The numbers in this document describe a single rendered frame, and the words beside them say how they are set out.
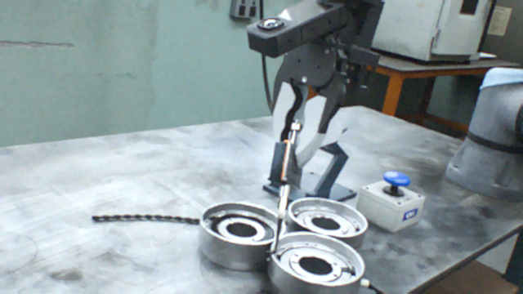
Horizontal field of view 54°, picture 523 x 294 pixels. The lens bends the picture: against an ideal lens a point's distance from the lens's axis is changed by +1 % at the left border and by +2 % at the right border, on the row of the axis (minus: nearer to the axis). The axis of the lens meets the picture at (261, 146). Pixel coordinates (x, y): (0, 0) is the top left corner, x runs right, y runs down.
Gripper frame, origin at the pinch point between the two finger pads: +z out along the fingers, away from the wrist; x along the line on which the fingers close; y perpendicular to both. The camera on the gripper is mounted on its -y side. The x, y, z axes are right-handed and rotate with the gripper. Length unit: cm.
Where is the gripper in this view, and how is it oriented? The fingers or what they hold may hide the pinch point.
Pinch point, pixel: (288, 152)
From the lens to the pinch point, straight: 60.6
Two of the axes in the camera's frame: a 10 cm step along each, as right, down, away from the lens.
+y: 7.0, 0.1, 7.1
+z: -2.6, 9.4, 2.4
